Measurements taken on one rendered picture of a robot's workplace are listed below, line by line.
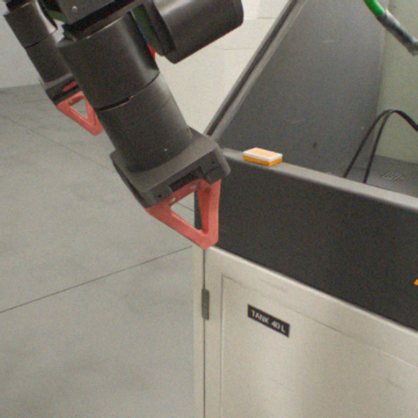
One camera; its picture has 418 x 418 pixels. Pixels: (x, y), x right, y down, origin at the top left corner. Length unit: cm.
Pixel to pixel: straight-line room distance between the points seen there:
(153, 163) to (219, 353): 66
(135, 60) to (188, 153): 8
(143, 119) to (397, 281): 45
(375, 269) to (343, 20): 55
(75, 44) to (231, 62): 324
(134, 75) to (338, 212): 43
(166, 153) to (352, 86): 82
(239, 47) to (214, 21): 322
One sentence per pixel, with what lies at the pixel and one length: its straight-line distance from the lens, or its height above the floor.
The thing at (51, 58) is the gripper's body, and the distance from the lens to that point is 81.
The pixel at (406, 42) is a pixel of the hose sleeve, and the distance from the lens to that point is 89.
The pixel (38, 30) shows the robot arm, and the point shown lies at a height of 114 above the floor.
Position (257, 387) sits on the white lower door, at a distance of 99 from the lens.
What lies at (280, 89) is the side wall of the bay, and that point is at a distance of 99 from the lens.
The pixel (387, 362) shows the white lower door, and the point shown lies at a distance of 80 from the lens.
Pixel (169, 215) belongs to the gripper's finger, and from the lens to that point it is 43.
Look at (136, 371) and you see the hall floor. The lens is 193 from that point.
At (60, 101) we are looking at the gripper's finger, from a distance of 81.
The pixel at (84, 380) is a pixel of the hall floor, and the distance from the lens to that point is 192.
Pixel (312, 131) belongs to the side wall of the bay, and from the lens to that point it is 110.
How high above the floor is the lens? 120
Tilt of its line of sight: 22 degrees down
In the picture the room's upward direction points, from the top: straight up
